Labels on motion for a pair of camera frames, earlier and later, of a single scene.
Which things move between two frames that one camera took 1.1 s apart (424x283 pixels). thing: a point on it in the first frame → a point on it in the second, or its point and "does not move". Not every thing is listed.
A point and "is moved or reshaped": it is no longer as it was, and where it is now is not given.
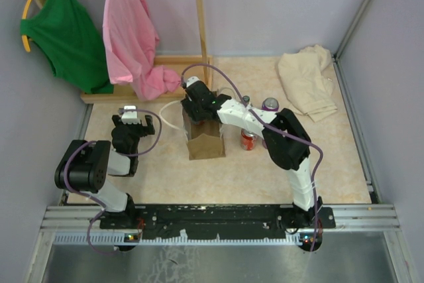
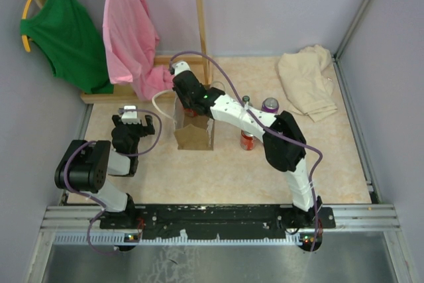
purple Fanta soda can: x=270 y=104 does not move
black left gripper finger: x=115 y=118 does not move
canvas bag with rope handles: x=205 y=140 is moved or reshaped
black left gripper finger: x=150 y=128 does not move
